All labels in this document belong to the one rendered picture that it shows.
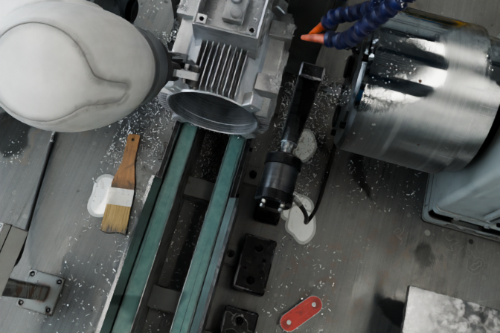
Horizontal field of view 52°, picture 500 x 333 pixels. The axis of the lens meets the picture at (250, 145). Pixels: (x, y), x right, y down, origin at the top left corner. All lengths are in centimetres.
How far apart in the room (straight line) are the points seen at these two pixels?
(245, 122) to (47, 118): 55
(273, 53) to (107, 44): 48
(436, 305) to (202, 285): 39
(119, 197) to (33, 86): 67
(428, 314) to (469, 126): 33
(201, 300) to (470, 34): 58
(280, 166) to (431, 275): 42
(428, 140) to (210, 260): 40
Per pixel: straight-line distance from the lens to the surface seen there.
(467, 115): 78
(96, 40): 39
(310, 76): 62
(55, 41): 38
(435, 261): 108
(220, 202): 90
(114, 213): 103
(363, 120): 77
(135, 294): 89
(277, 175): 79
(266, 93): 80
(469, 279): 110
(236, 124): 91
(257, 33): 76
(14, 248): 82
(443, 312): 95
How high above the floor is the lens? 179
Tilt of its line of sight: 71 degrees down
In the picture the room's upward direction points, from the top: 7 degrees clockwise
